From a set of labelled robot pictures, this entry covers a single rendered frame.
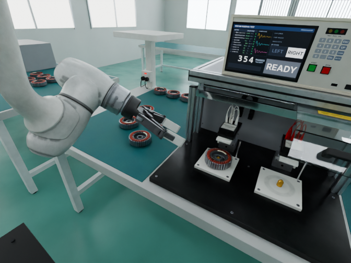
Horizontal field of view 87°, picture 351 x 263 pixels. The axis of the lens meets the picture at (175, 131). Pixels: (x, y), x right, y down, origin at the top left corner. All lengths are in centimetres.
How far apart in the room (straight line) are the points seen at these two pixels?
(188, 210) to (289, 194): 36
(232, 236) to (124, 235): 98
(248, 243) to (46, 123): 63
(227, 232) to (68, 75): 65
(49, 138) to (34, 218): 132
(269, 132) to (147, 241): 105
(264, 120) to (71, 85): 79
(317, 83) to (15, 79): 81
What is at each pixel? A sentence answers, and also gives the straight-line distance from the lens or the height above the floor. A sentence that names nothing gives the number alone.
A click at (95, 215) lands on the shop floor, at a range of 165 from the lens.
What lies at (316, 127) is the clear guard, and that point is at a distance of 63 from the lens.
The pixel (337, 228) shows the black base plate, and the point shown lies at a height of 77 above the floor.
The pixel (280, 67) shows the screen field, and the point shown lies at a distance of 76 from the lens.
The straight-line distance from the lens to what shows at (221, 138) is 79.
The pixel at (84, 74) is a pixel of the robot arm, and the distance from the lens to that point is 60.
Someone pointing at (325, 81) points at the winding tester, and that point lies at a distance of 78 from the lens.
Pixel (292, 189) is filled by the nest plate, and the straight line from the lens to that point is 83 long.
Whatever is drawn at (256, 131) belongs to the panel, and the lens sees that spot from 99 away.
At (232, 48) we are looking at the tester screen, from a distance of 78.
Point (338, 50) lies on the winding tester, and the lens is 77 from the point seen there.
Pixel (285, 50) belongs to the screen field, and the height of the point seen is 122.
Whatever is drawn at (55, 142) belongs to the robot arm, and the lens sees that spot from 56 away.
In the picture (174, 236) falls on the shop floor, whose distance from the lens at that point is 148.
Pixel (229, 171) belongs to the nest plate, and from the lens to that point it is 79.
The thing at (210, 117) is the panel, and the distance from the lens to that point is 102.
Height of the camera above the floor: 130
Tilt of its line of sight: 32 degrees down
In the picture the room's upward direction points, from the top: 3 degrees clockwise
